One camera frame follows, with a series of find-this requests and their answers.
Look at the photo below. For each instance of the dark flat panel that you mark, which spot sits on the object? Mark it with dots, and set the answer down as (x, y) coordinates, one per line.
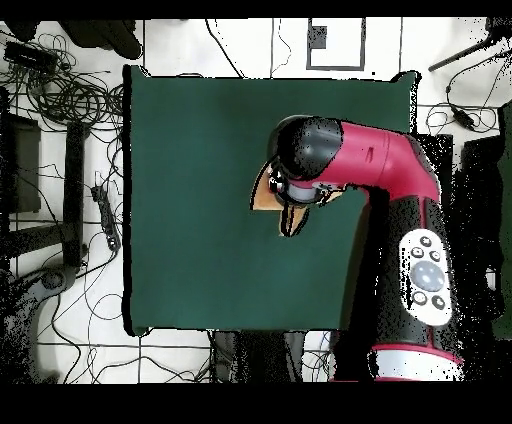
(26, 168)
(484, 180)

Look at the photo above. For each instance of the grey chair base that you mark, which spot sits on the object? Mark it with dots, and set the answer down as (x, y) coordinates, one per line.
(54, 278)

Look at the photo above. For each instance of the tan terry towel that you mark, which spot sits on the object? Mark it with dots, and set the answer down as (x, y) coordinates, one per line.
(266, 200)

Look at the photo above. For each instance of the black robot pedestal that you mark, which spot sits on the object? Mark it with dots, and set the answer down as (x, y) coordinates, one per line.
(260, 356)

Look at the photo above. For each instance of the black floor bar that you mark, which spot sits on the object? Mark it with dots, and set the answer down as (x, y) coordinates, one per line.
(74, 192)

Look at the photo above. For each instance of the dark green tablecloth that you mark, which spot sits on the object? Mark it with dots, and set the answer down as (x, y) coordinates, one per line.
(200, 260)

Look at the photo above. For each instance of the black power brick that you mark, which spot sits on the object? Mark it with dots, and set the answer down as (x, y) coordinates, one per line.
(30, 56)

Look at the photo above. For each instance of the black power strip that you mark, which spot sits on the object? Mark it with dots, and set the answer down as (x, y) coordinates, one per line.
(106, 218)

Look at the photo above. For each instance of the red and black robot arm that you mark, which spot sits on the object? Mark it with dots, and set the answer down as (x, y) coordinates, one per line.
(380, 160)

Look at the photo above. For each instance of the black tripod leg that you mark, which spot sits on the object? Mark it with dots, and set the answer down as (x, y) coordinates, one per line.
(460, 54)

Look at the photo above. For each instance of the person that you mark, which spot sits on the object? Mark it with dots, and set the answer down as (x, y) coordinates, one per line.
(116, 40)

